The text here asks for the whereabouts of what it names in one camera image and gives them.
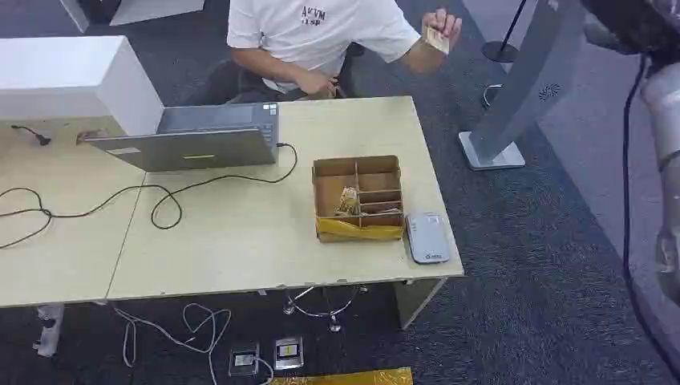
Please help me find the person's right hand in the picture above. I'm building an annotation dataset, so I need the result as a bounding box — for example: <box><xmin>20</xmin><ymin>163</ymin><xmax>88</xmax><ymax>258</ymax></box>
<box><xmin>294</xmin><ymin>69</ymin><xmax>339</xmax><ymax>98</ymax></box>

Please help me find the person's left hand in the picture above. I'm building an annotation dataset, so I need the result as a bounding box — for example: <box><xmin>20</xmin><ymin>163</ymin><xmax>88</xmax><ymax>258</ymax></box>
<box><xmin>422</xmin><ymin>7</ymin><xmax>463</xmax><ymax>42</ymax></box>

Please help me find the tan card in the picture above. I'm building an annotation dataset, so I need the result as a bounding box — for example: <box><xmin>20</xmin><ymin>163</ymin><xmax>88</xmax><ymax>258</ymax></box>
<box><xmin>423</xmin><ymin>24</ymin><xmax>451</xmax><ymax>56</ymax></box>

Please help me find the person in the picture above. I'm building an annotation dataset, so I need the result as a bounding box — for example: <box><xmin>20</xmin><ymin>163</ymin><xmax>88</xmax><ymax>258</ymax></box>
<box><xmin>183</xmin><ymin>0</ymin><xmax>463</xmax><ymax>105</ymax></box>

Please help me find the grey kiosk stand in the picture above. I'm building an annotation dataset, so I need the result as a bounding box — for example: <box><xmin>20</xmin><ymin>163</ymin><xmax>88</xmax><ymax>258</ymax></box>
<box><xmin>458</xmin><ymin>0</ymin><xmax>585</xmax><ymax>172</ymax></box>

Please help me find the wooden divided card box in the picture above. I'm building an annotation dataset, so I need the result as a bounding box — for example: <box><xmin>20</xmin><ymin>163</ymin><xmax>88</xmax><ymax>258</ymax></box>
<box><xmin>311</xmin><ymin>155</ymin><xmax>406</xmax><ymax>244</ymax></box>

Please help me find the stack of printed cards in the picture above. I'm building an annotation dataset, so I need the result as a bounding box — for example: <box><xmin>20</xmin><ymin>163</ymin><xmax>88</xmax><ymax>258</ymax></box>
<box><xmin>335</xmin><ymin>187</ymin><xmax>362</xmax><ymax>217</ymax></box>

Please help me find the grey laptop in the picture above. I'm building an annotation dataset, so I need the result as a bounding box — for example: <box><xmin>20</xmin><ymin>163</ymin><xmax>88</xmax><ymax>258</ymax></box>
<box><xmin>84</xmin><ymin>102</ymin><xmax>281</xmax><ymax>172</ymax></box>

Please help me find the white counter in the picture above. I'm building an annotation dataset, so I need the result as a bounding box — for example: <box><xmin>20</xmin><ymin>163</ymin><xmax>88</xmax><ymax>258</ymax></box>
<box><xmin>58</xmin><ymin>0</ymin><xmax>206</xmax><ymax>34</ymax></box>

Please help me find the white card reader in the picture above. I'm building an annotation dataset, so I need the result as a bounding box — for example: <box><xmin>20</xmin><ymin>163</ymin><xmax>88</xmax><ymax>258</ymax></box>
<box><xmin>405</xmin><ymin>212</ymin><xmax>451</xmax><ymax>265</ymax></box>

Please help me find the beige desk leg panel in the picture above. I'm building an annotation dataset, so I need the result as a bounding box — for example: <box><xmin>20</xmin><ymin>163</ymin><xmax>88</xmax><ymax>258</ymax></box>
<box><xmin>393</xmin><ymin>277</ymin><xmax>448</xmax><ymax>330</ymax></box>

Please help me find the chrome chair base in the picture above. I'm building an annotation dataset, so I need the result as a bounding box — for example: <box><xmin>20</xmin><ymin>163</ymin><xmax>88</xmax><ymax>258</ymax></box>
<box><xmin>282</xmin><ymin>285</ymin><xmax>369</xmax><ymax>334</ymax></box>

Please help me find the white partition box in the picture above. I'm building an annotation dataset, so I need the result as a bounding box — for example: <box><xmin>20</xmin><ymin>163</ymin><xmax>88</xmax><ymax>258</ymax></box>
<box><xmin>0</xmin><ymin>35</ymin><xmax>164</xmax><ymax>136</ymax></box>

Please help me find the silver floor socket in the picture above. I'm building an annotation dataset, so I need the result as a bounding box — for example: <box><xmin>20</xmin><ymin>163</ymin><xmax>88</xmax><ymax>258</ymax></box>
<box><xmin>273</xmin><ymin>336</ymin><xmax>305</xmax><ymax>371</ymax></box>
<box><xmin>228</xmin><ymin>342</ymin><xmax>261</xmax><ymax>377</ymax></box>

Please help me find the gold foil sheet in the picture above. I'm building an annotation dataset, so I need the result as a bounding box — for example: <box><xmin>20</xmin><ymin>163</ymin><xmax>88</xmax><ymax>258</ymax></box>
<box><xmin>268</xmin><ymin>367</ymin><xmax>415</xmax><ymax>385</ymax></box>

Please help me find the white desk leg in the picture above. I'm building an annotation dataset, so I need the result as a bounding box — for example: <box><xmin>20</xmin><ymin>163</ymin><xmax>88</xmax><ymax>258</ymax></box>
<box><xmin>32</xmin><ymin>302</ymin><xmax>65</xmax><ymax>358</ymax></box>

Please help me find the black stanchion post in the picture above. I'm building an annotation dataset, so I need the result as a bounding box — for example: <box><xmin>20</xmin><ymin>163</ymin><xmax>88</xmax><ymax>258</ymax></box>
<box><xmin>481</xmin><ymin>0</ymin><xmax>528</xmax><ymax>64</ymax></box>

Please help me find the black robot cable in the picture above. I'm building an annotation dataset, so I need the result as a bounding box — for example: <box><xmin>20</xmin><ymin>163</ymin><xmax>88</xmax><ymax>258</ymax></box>
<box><xmin>621</xmin><ymin>53</ymin><xmax>680</xmax><ymax>381</ymax></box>

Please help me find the white floor cable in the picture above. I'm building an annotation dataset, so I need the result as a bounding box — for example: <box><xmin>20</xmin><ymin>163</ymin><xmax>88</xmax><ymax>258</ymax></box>
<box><xmin>114</xmin><ymin>303</ymin><xmax>274</xmax><ymax>385</ymax></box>

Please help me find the black plug with cord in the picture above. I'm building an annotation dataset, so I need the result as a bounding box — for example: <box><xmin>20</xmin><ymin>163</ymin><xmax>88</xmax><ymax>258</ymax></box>
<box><xmin>10</xmin><ymin>124</ymin><xmax>53</xmax><ymax>147</ymax></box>

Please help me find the black laptop power cable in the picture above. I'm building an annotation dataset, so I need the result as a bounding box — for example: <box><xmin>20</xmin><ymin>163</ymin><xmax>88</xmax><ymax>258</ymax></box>
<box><xmin>0</xmin><ymin>142</ymin><xmax>299</xmax><ymax>251</ymax></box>

